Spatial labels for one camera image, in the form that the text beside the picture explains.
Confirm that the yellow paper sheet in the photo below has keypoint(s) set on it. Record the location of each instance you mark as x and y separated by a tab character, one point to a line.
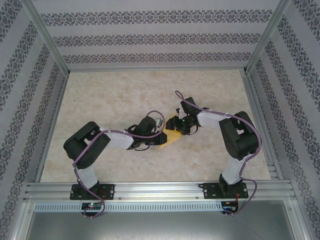
170	138

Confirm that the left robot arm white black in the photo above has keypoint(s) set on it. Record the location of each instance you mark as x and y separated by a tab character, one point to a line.
87	155

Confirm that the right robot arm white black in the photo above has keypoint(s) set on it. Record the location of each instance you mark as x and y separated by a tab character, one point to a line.
240	142

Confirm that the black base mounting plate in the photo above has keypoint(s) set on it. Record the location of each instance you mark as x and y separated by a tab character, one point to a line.
108	190
210	191

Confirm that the grey metal shelf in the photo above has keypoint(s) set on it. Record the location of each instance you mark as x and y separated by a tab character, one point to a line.
160	225

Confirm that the small controller board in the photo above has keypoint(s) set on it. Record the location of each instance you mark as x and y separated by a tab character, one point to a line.
228	203
91	205

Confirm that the aluminium mounting rail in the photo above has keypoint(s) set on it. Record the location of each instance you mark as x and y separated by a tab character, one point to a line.
160	190

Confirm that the aluminium side rail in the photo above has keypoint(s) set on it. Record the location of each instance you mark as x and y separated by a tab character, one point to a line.
252	100
58	100

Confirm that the aluminium frame post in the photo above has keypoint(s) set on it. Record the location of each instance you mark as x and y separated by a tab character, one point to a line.
46	35
268	35

